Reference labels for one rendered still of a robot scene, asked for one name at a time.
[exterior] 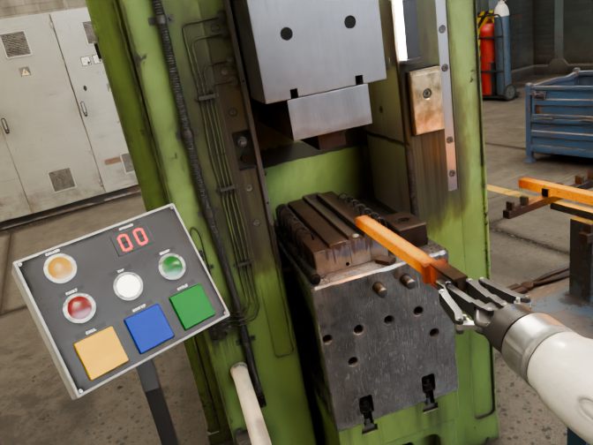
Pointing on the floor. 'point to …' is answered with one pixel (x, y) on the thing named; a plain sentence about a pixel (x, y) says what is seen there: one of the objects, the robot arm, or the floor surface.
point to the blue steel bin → (560, 116)
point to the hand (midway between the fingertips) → (447, 279)
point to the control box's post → (153, 389)
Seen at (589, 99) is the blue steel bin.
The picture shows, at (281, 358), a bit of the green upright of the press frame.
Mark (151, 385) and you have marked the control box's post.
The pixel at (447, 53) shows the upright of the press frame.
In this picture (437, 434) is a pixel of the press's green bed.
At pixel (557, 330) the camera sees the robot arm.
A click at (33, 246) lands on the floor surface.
